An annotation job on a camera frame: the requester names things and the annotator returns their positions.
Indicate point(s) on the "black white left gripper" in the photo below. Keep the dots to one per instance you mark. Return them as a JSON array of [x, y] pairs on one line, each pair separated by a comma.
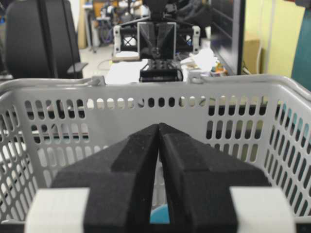
[[159, 41]]

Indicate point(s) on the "grey plastic shopping basket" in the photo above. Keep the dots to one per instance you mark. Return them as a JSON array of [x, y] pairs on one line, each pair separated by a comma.
[[47, 124]]

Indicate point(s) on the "cardboard box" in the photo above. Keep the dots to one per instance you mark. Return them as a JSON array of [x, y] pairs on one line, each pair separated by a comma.
[[251, 53]]

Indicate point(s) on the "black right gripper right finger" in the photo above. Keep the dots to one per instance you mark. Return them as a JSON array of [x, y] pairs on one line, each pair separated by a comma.
[[213, 192]]

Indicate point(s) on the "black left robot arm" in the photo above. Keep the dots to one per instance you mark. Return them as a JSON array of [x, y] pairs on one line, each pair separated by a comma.
[[158, 8]]

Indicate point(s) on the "white crumpled plastic bag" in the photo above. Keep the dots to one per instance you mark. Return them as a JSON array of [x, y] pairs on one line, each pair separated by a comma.
[[205, 60]]

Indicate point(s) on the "blue round object in basket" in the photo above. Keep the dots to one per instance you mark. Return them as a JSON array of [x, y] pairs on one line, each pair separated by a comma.
[[160, 215]]

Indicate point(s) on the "black computer monitor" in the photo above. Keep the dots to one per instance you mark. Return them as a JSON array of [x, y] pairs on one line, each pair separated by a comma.
[[227, 33]]

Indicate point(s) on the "black office chair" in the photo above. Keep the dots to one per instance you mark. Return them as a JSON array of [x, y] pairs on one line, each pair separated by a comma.
[[41, 41]]

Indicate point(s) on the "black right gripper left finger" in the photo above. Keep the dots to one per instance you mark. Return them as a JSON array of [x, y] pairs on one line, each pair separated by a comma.
[[108, 192]]

